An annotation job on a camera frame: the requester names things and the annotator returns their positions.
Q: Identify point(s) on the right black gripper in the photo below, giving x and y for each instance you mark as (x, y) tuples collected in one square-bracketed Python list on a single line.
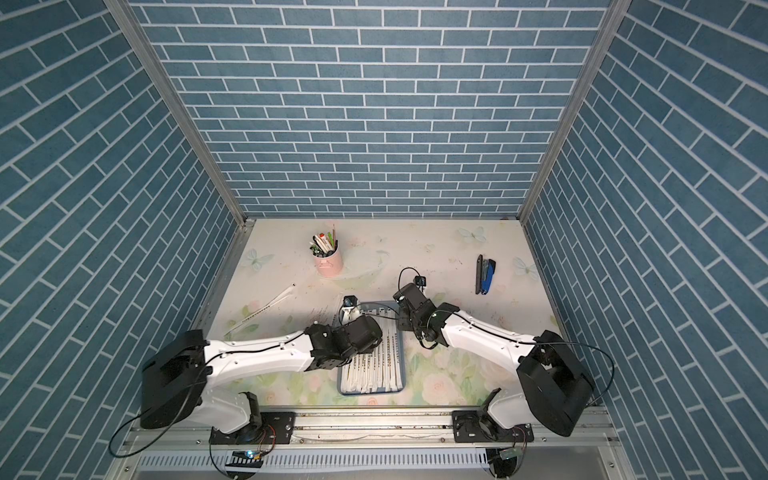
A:
[(402, 322)]

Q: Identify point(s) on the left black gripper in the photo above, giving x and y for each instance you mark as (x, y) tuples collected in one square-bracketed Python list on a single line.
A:
[(369, 349)]

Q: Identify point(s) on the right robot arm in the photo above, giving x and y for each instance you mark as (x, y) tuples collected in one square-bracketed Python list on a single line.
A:
[(555, 386)]

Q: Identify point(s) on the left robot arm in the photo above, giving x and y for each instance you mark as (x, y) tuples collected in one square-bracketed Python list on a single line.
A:
[(186, 378)]

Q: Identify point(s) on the blue plastic storage tray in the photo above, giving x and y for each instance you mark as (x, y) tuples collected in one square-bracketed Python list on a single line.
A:
[(383, 370)]

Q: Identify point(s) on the pink pen cup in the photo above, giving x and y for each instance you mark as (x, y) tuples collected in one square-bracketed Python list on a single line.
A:
[(330, 265)]

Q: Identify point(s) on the black and blue stapler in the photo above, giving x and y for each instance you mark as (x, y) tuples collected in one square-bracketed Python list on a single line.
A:
[(485, 270)]

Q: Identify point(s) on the green circuit board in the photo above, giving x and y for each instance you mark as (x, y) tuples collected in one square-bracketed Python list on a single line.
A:
[(249, 459)]

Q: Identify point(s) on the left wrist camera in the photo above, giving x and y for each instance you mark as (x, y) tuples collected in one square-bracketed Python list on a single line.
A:
[(349, 310)]

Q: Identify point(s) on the aluminium front rail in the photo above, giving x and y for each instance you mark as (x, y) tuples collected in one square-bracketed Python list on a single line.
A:
[(407, 427)]

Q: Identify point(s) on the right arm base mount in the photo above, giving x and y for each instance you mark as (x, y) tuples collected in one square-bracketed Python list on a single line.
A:
[(475, 426)]

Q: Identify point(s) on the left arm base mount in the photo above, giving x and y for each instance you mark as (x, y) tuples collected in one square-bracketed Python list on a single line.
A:
[(258, 427)]

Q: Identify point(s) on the white slotted cable duct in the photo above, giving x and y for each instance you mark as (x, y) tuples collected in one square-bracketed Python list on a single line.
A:
[(321, 460)]

